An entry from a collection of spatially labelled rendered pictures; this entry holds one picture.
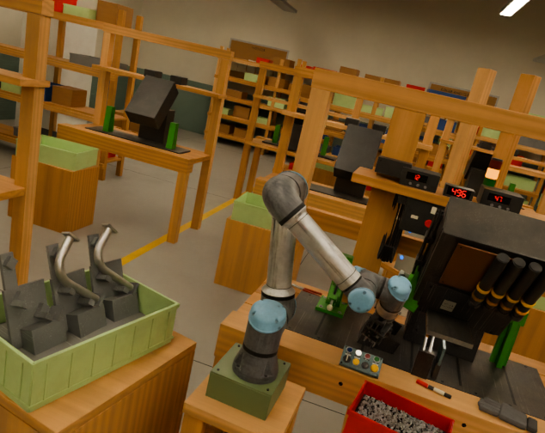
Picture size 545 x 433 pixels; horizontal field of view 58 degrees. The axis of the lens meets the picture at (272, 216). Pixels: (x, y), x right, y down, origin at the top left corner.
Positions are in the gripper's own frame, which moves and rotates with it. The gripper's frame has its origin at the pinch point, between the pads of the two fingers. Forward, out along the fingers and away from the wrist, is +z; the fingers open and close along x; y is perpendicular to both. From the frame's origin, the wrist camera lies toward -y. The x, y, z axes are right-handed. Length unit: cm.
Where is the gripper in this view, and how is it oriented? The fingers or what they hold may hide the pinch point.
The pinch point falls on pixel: (372, 338)
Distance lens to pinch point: 188.5
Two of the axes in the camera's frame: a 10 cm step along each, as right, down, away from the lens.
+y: -6.0, 5.0, -6.2
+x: 7.9, 5.1, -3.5
